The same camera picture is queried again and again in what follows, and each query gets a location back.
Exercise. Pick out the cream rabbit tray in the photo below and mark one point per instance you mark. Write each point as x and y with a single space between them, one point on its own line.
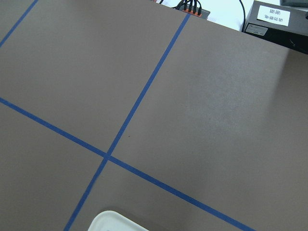
113 221

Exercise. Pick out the orange usb hub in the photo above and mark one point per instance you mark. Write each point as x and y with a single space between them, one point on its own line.
192 7

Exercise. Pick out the black labelled box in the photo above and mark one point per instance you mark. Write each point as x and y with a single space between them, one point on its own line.
281 25

